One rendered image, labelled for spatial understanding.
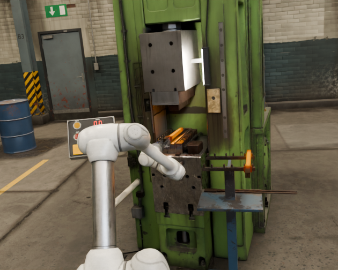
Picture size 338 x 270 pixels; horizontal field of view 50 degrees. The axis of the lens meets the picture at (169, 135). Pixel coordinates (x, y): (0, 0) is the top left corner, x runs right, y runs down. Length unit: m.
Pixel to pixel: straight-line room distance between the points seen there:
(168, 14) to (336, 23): 6.37
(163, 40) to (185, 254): 1.58
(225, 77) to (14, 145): 5.01
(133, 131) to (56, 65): 7.74
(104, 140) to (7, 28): 8.25
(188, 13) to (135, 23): 0.40
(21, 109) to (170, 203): 4.58
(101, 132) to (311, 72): 7.31
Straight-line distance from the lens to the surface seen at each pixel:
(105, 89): 8.88
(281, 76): 8.54
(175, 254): 2.95
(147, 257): 1.55
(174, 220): 2.80
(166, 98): 2.56
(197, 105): 3.01
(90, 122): 2.73
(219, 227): 2.95
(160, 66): 2.54
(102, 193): 1.62
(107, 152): 1.64
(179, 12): 2.64
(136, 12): 2.75
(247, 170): 2.11
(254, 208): 2.30
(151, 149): 1.91
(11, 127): 6.89
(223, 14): 2.56
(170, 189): 2.69
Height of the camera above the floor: 1.71
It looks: 14 degrees down
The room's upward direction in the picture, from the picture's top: 5 degrees counter-clockwise
